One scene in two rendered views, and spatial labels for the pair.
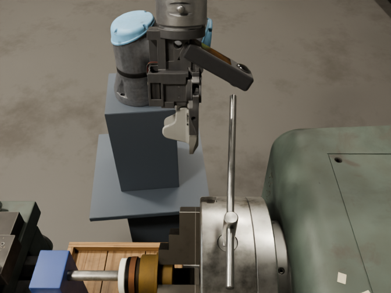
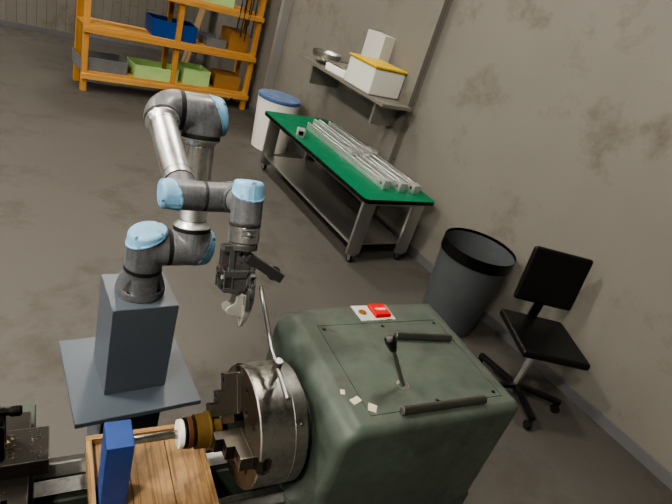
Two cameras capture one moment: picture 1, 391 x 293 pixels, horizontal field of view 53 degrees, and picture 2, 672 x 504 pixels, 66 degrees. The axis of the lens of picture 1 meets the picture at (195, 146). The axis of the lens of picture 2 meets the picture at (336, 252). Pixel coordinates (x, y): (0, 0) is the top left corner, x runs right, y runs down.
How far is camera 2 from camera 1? 0.75 m
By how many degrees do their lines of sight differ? 33
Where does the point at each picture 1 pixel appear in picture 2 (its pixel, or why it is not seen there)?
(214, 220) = (257, 372)
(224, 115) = not seen: hidden behind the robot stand
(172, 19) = (244, 240)
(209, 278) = (264, 406)
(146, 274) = (203, 424)
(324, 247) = (329, 378)
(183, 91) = (244, 283)
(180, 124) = (238, 305)
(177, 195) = (165, 391)
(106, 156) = (75, 362)
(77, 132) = not seen: outside the picture
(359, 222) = (345, 362)
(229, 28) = not seen: hidden behind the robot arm
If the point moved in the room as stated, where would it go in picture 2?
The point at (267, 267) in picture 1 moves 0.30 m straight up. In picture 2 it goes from (297, 395) to (331, 298)
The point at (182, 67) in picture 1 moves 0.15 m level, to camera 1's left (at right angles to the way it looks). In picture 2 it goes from (243, 268) to (180, 267)
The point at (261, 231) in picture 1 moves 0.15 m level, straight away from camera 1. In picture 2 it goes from (289, 375) to (286, 337)
